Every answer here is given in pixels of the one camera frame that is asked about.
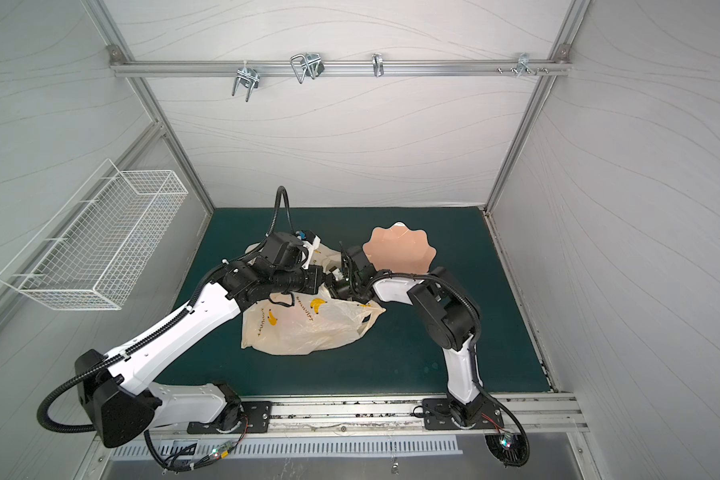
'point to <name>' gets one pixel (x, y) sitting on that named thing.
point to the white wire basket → (94, 250)
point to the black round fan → (509, 447)
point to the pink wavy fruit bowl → (399, 248)
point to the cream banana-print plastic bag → (297, 323)
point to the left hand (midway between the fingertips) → (331, 273)
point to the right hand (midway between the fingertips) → (311, 295)
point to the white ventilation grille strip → (183, 449)
